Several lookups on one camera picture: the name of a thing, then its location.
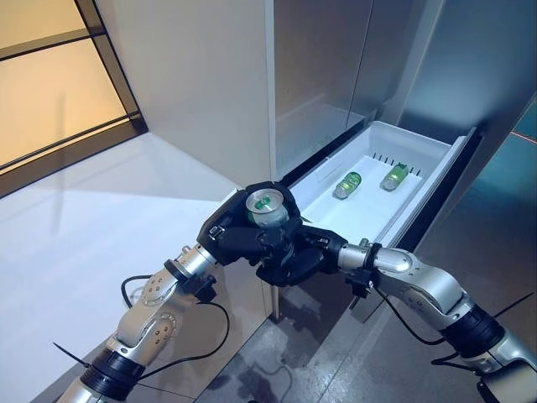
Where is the dark framed window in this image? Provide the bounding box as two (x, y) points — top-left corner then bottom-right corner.
(0, 0), (142, 198)

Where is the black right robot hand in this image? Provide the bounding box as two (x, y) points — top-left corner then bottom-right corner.
(255, 225), (348, 288)

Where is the stainless steel fridge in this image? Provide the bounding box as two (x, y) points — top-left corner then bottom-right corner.
(263, 0), (537, 295)

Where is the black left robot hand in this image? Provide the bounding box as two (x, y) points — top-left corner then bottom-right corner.
(196, 181), (303, 268)

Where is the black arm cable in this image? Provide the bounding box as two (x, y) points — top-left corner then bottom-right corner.
(377, 289), (525, 369)
(120, 275), (231, 381)

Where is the light green drink bottle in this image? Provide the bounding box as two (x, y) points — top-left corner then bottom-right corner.
(380, 162), (410, 192)

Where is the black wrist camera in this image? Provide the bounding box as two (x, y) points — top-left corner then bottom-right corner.
(184, 272), (217, 304)
(346, 268), (375, 310)

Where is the white tall side panel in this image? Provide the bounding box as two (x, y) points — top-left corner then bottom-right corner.
(96, 0), (280, 322)

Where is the white counter cabinet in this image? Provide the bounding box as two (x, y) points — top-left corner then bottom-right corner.
(0, 132), (278, 403)

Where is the green bottle left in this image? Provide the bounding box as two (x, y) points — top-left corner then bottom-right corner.
(332, 170), (362, 201)

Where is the thin floor cable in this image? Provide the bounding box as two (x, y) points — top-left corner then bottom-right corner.
(251, 364), (295, 392)

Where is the white plastic fridge drawer bin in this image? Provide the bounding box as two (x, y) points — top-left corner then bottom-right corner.
(226, 120), (477, 253)

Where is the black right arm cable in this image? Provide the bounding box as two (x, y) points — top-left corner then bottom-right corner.
(377, 289), (525, 369)

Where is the tall green beer can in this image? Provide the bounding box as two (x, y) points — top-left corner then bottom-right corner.
(244, 188), (299, 270)

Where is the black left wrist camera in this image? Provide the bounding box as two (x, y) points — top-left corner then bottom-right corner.
(184, 272), (217, 304)

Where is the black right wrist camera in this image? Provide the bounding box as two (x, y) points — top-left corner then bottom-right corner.
(346, 268), (375, 310)

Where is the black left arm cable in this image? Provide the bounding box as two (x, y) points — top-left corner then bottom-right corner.
(120, 275), (231, 381)

